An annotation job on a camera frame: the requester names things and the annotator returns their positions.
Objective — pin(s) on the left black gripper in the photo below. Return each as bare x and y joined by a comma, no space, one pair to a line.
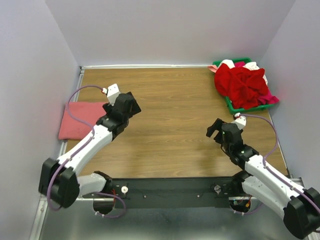
135,109

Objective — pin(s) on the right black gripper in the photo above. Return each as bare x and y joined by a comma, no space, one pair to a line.
217,125

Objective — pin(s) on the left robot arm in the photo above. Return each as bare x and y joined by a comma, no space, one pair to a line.
59,178

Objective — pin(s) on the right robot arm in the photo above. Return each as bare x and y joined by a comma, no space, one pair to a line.
298,207

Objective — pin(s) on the green plastic bin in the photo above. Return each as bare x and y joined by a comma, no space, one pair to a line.
230,106

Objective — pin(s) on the red t-shirt in bin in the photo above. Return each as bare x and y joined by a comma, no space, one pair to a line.
241,85

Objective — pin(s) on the magenta garment in bin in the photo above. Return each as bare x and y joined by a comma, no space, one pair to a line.
267,99

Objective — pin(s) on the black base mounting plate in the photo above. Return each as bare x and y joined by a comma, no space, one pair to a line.
169,193

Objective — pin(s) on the light pink garment in bin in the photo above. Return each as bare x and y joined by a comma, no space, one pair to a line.
213,68

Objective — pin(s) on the white garment in bin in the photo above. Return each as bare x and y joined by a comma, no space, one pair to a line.
232,64

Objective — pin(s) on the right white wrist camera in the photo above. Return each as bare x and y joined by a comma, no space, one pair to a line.
240,121

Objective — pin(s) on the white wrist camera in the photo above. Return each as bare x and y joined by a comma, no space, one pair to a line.
240,121
111,92

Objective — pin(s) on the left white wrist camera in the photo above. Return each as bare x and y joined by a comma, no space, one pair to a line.
111,92

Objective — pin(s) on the aluminium frame rail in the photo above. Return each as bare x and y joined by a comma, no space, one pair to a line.
82,222

